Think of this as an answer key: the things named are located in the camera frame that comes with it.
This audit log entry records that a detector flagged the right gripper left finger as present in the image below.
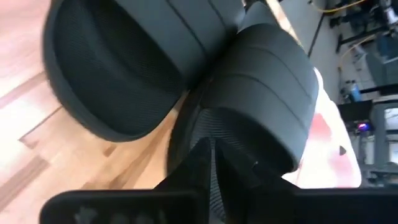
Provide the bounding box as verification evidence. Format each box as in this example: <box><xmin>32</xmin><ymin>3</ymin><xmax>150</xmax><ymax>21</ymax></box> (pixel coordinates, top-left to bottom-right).
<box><xmin>154</xmin><ymin>136</ymin><xmax>214</xmax><ymax>191</ymax></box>

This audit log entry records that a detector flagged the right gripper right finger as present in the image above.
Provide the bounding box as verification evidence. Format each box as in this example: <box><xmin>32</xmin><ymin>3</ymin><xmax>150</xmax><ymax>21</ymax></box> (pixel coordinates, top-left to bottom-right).
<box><xmin>215</xmin><ymin>138</ymin><xmax>301</xmax><ymax>191</ymax></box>

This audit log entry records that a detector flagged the black slide sandal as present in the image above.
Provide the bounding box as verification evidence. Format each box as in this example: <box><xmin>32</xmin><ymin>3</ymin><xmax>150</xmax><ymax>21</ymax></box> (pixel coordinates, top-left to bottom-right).
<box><xmin>166</xmin><ymin>23</ymin><xmax>320</xmax><ymax>224</ymax></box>
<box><xmin>42</xmin><ymin>0</ymin><xmax>247</xmax><ymax>143</ymax></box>

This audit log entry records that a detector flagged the green plant in patterned pot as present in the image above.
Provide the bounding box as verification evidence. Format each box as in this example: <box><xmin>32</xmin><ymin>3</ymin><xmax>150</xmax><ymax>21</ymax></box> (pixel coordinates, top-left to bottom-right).
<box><xmin>281</xmin><ymin>67</ymin><xmax>364</xmax><ymax>190</ymax></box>

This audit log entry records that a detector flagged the blue bottle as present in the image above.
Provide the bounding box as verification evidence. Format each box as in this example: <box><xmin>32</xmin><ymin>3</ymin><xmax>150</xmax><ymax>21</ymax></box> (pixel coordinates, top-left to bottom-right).
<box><xmin>348</xmin><ymin>80</ymin><xmax>363</xmax><ymax>103</ymax></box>

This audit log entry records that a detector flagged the yellow cable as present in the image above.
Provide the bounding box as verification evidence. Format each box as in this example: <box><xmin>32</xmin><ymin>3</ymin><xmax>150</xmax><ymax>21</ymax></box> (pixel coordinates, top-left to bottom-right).
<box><xmin>310</xmin><ymin>0</ymin><xmax>379</xmax><ymax>71</ymax></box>

